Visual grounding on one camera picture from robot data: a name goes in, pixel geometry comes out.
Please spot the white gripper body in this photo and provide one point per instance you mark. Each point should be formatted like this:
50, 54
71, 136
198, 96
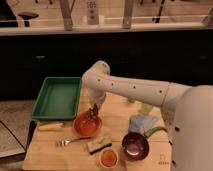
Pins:
97, 100

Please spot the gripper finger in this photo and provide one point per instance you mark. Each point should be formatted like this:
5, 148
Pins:
95, 109

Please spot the dark grape bunch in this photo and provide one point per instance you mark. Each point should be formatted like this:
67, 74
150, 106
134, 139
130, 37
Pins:
90, 115

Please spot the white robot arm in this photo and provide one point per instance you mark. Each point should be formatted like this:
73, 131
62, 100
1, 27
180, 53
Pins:
192, 106

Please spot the red bowl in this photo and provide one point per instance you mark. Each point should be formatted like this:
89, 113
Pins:
84, 127

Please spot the dark purple bowl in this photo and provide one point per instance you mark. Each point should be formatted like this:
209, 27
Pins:
135, 146

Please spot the green plastic tray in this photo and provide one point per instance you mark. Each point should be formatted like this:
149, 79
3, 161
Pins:
58, 99

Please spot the yellow black sponge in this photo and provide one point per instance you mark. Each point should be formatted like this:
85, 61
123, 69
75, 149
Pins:
98, 144

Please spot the wooden board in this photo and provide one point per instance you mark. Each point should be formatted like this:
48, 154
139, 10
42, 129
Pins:
43, 155

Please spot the blue cloth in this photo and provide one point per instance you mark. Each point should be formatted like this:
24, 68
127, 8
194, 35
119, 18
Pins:
141, 123

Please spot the silver fork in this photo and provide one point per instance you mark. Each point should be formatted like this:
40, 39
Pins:
63, 143

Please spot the small orange cup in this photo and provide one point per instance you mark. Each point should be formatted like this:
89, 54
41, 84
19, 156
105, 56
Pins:
108, 158

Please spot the black office chair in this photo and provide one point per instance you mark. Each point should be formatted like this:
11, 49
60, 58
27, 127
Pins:
27, 16

